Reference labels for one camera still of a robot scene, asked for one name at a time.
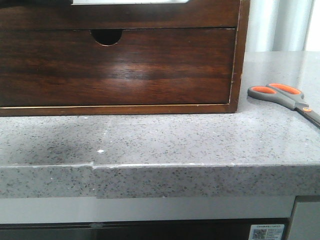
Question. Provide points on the wooden drawer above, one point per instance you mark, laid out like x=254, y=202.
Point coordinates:
x=192, y=14
x=146, y=66

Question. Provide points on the black appliance under counter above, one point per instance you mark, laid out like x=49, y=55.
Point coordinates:
x=208, y=229

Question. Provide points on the white QR code sticker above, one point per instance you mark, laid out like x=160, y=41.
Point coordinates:
x=266, y=232

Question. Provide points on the grey orange scissors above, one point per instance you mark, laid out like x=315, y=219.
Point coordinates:
x=287, y=96

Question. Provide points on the grey cabinet door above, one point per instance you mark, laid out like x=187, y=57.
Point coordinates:
x=305, y=219

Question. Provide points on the dark wooden drawer cabinet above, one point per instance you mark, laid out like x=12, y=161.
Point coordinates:
x=111, y=36

